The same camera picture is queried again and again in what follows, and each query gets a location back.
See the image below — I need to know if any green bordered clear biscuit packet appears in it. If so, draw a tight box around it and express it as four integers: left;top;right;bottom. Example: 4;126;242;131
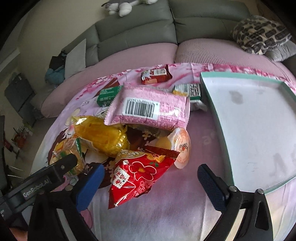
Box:
49;135;85;176

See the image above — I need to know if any red flower snack bag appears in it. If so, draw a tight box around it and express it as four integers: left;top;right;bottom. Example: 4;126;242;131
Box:
108;146;180;209

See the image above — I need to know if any orange jelly cup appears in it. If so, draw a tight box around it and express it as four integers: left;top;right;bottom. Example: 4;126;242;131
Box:
155;128;191;169

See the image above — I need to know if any yellow bread packet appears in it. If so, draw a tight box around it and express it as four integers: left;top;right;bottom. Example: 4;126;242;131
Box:
73;115;130;158

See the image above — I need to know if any pink barcode snack packet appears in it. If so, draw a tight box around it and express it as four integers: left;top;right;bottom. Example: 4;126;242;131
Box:
104;85;190;131

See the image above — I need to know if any red milk biscuit packet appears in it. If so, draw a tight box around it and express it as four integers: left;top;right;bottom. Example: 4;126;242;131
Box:
141;65;173;85

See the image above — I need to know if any pink cartoon blanket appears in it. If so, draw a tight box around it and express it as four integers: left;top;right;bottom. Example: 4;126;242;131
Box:
30;63;296;241

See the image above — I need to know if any white tray with green rim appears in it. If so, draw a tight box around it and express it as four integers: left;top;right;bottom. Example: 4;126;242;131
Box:
200;72;295;193

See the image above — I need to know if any dark cabinet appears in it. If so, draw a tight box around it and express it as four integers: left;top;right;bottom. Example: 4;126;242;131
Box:
4;74;36;126

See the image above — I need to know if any green white cracker packet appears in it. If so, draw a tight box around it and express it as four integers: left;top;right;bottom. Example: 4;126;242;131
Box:
172;83;208;111

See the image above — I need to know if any teal bag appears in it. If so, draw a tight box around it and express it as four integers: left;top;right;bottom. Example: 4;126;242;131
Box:
45;66;65;85

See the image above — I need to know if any light grey cushion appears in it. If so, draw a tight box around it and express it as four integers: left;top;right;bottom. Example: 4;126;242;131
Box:
65;39;86;79

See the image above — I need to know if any pink sofa seat cover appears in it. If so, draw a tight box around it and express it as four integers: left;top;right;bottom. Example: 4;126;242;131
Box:
41;39;295;118

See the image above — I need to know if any grey pillow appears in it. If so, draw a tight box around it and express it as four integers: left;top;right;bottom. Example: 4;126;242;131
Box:
264;41;296;62

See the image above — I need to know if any black beige patterned pillow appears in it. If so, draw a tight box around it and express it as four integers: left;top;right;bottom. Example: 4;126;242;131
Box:
232;16;292;55

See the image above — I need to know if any grey sofa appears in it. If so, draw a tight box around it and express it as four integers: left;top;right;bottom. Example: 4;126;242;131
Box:
64;1;295;69

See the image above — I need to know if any grey white plush toy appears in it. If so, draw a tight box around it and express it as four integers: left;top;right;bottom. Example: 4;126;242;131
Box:
102;0;158;17

